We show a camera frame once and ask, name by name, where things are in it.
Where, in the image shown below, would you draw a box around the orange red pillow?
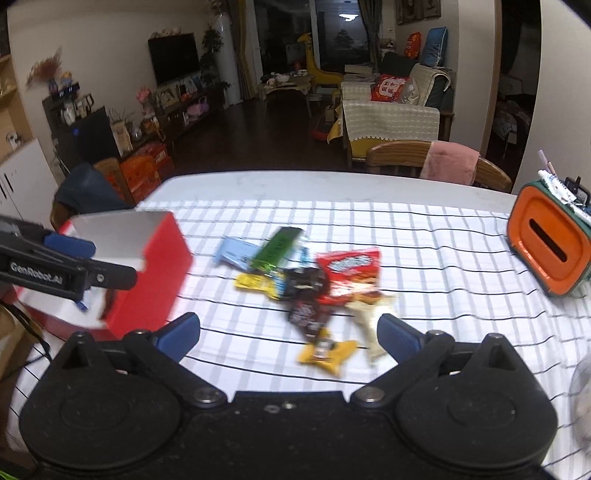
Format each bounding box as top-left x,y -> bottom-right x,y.
403,31 -> 424,59

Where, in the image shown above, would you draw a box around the green snack packet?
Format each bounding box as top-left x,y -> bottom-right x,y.
248,226 -> 304,274

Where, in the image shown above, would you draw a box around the black side cabinet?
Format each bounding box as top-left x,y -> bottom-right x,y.
42,91 -> 136,172

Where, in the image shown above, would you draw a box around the red printed pillow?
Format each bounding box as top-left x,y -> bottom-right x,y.
371,74 -> 413,105

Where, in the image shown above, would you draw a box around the white tower air conditioner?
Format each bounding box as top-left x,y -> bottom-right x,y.
214,12 -> 242,108

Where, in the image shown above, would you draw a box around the red cardboard box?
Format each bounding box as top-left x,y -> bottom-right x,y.
13,210 -> 194,341

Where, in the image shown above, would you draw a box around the yellow jelly cup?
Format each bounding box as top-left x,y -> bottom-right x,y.
235,272 -> 288,302

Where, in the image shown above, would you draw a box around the black snack packet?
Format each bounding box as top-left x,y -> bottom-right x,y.
277,267 -> 329,297

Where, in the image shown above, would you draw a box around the yellow star-shaped snack packet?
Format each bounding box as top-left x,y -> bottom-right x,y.
297,338 -> 359,378

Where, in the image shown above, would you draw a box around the wooden coffee table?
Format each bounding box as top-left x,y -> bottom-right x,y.
257,73 -> 318,101

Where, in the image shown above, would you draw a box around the black cable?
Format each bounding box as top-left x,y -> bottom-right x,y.
0,300 -> 52,363

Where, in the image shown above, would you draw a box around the dark television cabinet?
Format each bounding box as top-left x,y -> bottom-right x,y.
137,85 -> 228,145

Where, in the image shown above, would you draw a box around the pink pen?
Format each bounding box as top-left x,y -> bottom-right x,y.
537,150 -> 558,180

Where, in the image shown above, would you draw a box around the blue pillow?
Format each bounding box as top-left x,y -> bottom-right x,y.
420,26 -> 450,68

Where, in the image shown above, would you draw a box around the cream snack packet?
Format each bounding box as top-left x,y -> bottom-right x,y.
345,294 -> 399,366

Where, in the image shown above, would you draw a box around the dark chocolate packet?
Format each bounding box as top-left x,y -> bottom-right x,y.
287,295 -> 332,343

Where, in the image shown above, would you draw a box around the orange crates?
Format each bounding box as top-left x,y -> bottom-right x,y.
120,141 -> 176,195

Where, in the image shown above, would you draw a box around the white cabinet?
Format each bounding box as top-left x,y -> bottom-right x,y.
0,138 -> 60,223

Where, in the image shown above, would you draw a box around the blue jacket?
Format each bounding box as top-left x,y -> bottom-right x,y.
54,162 -> 133,219

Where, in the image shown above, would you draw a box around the white tube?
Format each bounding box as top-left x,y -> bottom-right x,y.
537,169 -> 577,203

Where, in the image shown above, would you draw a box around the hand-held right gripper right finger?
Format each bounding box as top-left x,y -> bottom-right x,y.
351,313 -> 534,409

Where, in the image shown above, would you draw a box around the dried flower bouquet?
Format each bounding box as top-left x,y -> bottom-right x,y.
25,46 -> 64,89

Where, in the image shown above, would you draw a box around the black television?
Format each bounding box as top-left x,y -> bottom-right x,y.
147,32 -> 201,86

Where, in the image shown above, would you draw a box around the white checkered tablecloth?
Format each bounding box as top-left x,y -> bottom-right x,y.
0,198 -> 591,480

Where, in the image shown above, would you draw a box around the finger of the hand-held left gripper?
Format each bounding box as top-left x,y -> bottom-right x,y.
0,251 -> 138,310
0,216 -> 98,261

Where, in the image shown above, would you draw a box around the yellow giraffe toy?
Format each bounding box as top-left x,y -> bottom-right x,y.
295,32 -> 345,87

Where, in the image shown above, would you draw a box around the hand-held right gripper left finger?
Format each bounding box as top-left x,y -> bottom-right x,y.
58,313 -> 228,409

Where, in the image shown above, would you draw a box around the wooden chair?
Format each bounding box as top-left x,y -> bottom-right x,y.
49,157 -> 137,232
365,140 -> 513,193

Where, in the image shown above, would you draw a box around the green potted plant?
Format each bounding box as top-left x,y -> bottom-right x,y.
199,27 -> 230,91

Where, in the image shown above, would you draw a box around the framed wall pictures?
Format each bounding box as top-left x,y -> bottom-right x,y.
396,0 -> 443,25

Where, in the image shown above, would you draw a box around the red snack packet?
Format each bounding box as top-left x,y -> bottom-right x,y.
316,246 -> 382,306

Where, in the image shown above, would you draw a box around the orange desk organizer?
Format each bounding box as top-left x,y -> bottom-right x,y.
506,181 -> 591,297

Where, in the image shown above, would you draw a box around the sofa with cream cover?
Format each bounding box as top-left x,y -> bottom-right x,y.
340,52 -> 456,163

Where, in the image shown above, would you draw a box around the light blue snack packet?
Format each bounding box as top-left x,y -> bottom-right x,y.
213,237 -> 260,269

